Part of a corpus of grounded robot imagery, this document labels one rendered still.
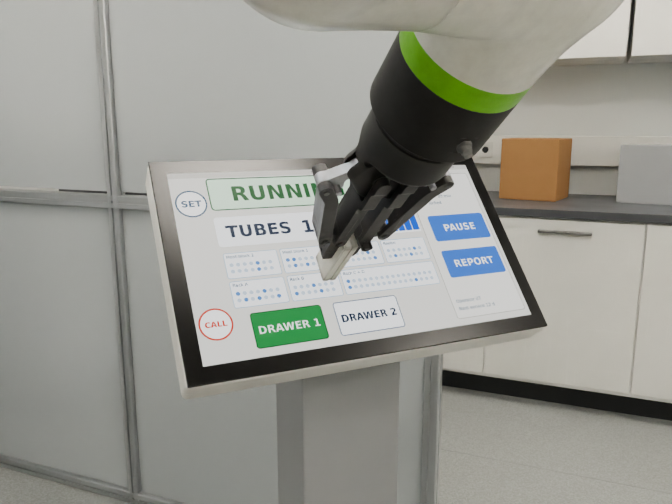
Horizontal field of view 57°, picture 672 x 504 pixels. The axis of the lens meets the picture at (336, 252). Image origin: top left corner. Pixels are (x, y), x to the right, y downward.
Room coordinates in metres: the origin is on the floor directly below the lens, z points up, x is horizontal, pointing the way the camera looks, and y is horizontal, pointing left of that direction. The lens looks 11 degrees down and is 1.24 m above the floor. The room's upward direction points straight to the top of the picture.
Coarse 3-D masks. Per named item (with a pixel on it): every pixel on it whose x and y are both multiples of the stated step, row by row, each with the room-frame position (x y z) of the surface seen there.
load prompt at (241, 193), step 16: (272, 176) 0.87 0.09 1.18; (288, 176) 0.88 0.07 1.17; (304, 176) 0.89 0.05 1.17; (208, 192) 0.82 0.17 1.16; (224, 192) 0.83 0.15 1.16; (240, 192) 0.83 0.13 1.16; (256, 192) 0.84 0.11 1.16; (272, 192) 0.85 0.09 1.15; (288, 192) 0.86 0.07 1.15; (304, 192) 0.87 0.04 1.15; (224, 208) 0.81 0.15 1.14; (240, 208) 0.82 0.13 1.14; (256, 208) 0.83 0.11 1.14
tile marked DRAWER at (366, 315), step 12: (348, 300) 0.78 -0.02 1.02; (360, 300) 0.78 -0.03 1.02; (372, 300) 0.79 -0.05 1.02; (384, 300) 0.79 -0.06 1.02; (396, 300) 0.80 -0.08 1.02; (336, 312) 0.76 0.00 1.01; (348, 312) 0.77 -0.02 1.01; (360, 312) 0.77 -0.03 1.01; (372, 312) 0.78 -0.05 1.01; (384, 312) 0.78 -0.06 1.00; (396, 312) 0.79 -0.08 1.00; (348, 324) 0.75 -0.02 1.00; (360, 324) 0.76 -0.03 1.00; (372, 324) 0.76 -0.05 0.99; (384, 324) 0.77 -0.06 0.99; (396, 324) 0.78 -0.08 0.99
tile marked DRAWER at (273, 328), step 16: (320, 304) 0.76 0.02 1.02; (256, 320) 0.72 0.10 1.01; (272, 320) 0.72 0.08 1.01; (288, 320) 0.73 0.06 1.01; (304, 320) 0.74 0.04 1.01; (320, 320) 0.74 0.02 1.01; (256, 336) 0.70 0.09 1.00; (272, 336) 0.71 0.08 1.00; (288, 336) 0.72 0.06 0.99; (304, 336) 0.72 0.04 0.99; (320, 336) 0.73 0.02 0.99
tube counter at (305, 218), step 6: (300, 216) 0.84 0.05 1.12; (306, 216) 0.84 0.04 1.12; (414, 216) 0.91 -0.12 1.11; (300, 222) 0.83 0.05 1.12; (306, 222) 0.84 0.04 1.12; (408, 222) 0.90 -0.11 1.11; (414, 222) 0.90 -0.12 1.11; (306, 228) 0.83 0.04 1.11; (312, 228) 0.83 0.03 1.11; (402, 228) 0.89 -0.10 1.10; (408, 228) 0.89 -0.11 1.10; (414, 228) 0.89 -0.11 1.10; (420, 228) 0.90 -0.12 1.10; (306, 234) 0.82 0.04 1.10; (312, 234) 0.83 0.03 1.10
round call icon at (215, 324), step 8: (200, 312) 0.70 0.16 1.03; (208, 312) 0.70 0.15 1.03; (216, 312) 0.71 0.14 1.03; (224, 312) 0.71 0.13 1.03; (200, 320) 0.69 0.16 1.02; (208, 320) 0.70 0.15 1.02; (216, 320) 0.70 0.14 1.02; (224, 320) 0.70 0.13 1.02; (232, 320) 0.71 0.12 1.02; (200, 328) 0.69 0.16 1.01; (208, 328) 0.69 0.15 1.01; (216, 328) 0.69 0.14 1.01; (224, 328) 0.70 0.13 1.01; (232, 328) 0.70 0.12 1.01; (200, 336) 0.68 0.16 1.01; (208, 336) 0.69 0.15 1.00; (216, 336) 0.69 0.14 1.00; (224, 336) 0.69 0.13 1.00; (232, 336) 0.69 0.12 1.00
